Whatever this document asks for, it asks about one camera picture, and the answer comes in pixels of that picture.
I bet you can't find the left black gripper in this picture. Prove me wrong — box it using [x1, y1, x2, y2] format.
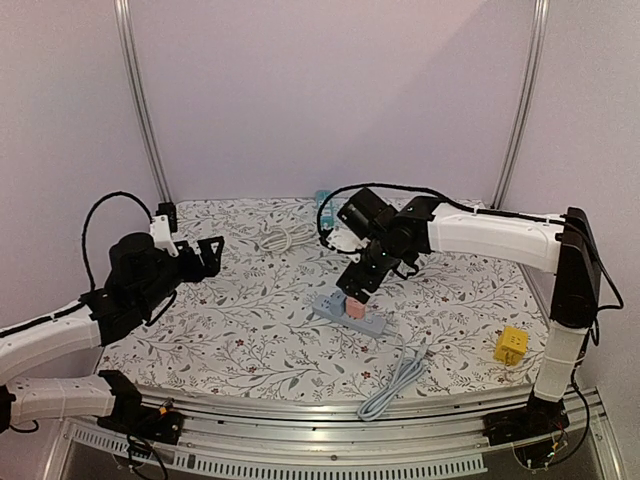
[136, 236, 223, 315]

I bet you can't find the pink plug adapter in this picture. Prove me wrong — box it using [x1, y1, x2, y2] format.
[345, 297, 366, 320]

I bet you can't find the light blue plug adapter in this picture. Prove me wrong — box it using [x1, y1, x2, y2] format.
[328, 290, 346, 317]

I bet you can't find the white cord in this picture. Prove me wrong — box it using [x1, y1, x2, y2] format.
[255, 222, 321, 254]

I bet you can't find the grey-blue cord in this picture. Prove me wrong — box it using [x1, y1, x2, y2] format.
[356, 332, 432, 422]

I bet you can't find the grey-blue power strip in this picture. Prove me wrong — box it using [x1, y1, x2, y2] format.
[312, 291, 387, 338]

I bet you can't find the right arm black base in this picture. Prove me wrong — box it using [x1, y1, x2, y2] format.
[483, 393, 569, 470]

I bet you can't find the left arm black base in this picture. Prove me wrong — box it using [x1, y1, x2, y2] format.
[97, 370, 185, 445]

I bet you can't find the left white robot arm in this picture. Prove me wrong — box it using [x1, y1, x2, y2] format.
[1, 232, 224, 434]

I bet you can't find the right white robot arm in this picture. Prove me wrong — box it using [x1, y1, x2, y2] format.
[337, 187, 601, 436]

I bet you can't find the floral table cloth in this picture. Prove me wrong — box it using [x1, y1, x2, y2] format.
[99, 198, 547, 403]

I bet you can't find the yellow cube socket adapter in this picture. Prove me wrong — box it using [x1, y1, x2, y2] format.
[493, 326, 529, 366]

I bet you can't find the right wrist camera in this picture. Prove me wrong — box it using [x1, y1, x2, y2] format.
[320, 227, 369, 263]

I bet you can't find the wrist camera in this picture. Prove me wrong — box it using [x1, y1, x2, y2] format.
[149, 202, 178, 257]
[320, 227, 369, 263]

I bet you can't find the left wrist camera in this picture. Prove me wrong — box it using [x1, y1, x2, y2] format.
[149, 202, 178, 257]

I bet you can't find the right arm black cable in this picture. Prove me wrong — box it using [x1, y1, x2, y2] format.
[315, 182, 566, 246]

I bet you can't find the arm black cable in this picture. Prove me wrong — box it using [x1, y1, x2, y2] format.
[80, 190, 154, 294]
[315, 182, 566, 246]

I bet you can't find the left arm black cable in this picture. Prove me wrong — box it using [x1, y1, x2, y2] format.
[80, 190, 154, 294]

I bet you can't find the aluminium front rail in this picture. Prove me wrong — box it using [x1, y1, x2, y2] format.
[39, 384, 626, 480]

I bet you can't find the left aluminium corner post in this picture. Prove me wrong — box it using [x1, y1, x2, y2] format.
[114, 0, 172, 203]

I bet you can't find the aluminium corner post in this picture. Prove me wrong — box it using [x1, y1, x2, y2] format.
[490, 0, 550, 209]
[114, 0, 172, 203]

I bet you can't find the right aluminium corner post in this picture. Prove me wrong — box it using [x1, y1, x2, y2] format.
[490, 0, 550, 209]

